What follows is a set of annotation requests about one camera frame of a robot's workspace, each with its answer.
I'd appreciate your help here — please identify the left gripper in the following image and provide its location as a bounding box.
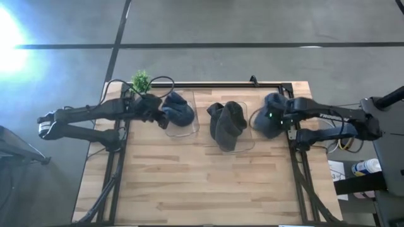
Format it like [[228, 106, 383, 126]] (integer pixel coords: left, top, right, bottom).
[[132, 93, 170, 129]]

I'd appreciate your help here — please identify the dark blue cap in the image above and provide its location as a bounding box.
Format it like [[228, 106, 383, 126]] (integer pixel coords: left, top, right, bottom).
[[161, 91, 196, 128]]

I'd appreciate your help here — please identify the faded blue denim cap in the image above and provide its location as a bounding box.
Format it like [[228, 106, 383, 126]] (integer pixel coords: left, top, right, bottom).
[[252, 92, 290, 140]]

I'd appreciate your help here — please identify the black cap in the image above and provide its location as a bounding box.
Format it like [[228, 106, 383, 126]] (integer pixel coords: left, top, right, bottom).
[[214, 100, 248, 153], [206, 102, 225, 142]]

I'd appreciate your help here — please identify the clear plastic bin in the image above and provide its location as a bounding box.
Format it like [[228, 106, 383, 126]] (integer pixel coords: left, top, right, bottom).
[[217, 100, 256, 154], [161, 90, 201, 139]]

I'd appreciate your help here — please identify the small green potted plant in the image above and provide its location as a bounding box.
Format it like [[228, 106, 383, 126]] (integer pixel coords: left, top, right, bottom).
[[131, 69, 153, 95]]

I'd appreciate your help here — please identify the white paper sheet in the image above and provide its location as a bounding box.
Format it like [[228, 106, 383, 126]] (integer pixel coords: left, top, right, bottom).
[[327, 160, 349, 201]]

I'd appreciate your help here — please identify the white wipes canister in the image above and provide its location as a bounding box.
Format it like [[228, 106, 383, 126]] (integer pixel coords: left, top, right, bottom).
[[351, 158, 383, 177]]

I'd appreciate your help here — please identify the black tube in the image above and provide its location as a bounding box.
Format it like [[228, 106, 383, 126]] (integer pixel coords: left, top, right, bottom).
[[374, 85, 404, 110]]

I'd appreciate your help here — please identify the grey equipment cart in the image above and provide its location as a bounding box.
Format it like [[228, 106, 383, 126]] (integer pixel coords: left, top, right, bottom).
[[360, 96, 404, 227]]

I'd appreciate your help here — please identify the black tripod stand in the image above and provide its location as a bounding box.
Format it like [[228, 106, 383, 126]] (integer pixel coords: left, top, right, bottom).
[[0, 125, 52, 166]]

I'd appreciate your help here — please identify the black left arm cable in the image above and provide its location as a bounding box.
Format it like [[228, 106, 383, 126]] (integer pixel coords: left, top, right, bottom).
[[100, 75, 175, 107]]

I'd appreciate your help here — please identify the black aluminium table frame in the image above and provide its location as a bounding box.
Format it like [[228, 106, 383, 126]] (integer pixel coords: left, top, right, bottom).
[[75, 82, 345, 226]]

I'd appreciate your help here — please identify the yellow cable bundle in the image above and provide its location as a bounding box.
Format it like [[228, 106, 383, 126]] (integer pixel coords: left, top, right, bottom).
[[328, 137, 364, 154]]

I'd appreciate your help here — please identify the black strap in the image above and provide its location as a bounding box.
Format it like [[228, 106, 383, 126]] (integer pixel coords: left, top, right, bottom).
[[333, 172, 388, 195]]

